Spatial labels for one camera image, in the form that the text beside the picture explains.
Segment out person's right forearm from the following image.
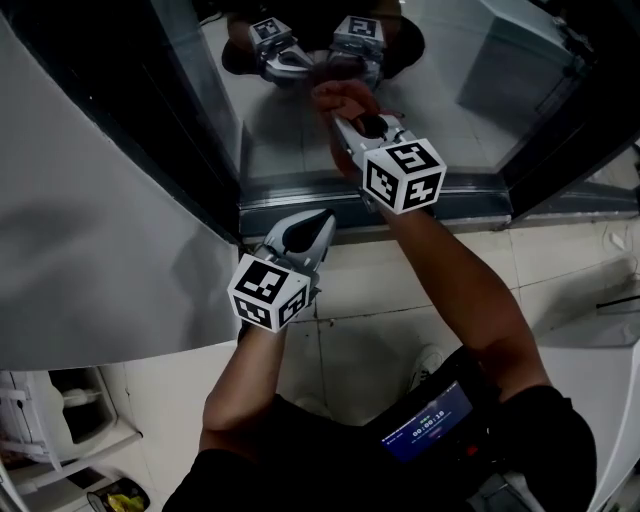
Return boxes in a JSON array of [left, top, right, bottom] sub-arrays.
[[377, 199, 554, 402]]

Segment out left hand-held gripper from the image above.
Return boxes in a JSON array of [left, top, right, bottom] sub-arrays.
[[227, 208, 338, 333]]

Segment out black bent rod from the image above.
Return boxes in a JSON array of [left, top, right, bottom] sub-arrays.
[[594, 294, 640, 311]]

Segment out white side table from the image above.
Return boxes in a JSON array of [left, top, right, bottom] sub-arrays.
[[0, 369, 54, 512]]

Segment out partly frosted glass pane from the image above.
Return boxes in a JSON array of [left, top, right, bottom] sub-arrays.
[[574, 144, 640, 201]]

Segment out person's black trousers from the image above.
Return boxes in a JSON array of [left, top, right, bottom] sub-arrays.
[[434, 344, 504, 401]]

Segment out clear glass window pane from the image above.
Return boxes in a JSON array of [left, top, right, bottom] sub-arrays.
[[149, 0, 596, 201]]

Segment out person's black shirt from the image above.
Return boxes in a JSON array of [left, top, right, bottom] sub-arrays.
[[162, 384, 599, 512]]

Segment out person's left forearm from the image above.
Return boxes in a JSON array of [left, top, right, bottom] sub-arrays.
[[199, 322, 289, 454]]

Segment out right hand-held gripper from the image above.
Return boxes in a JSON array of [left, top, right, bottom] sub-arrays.
[[331, 113, 448, 216]]

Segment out person's white shoe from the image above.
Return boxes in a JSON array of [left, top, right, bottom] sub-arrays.
[[408, 343, 446, 392]]

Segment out large white cabinet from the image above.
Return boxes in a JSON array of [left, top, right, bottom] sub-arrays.
[[537, 319, 640, 512]]

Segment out white plastic rack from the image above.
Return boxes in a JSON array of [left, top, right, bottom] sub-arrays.
[[47, 367, 144, 481]]

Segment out yellow trash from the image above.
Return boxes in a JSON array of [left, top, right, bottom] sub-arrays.
[[102, 492, 146, 512]]

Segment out small yellow-filled cup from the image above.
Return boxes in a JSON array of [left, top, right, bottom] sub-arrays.
[[86, 477, 152, 512]]

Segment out chest-mounted timer display device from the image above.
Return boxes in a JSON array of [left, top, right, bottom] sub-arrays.
[[379, 379, 494, 464]]

